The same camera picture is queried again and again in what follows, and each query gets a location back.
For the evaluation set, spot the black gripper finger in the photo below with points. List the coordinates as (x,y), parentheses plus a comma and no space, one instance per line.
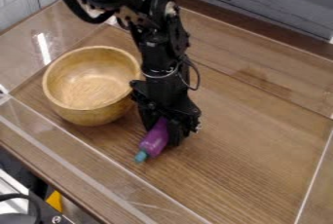
(176,132)
(148,117)

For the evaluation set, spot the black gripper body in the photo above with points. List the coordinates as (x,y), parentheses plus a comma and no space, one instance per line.
(166,95)

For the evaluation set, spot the purple toy eggplant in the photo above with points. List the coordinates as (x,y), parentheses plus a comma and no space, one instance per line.
(153,142)

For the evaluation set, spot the brown wooden bowl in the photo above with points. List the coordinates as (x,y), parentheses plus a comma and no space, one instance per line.
(85,84)

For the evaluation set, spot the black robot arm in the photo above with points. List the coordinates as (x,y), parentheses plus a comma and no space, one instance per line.
(153,24)

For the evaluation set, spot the yellow black device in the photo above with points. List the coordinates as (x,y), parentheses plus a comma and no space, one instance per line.
(55,210)

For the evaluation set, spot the clear acrylic tray wall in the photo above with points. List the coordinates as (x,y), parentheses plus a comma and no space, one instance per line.
(105,189)

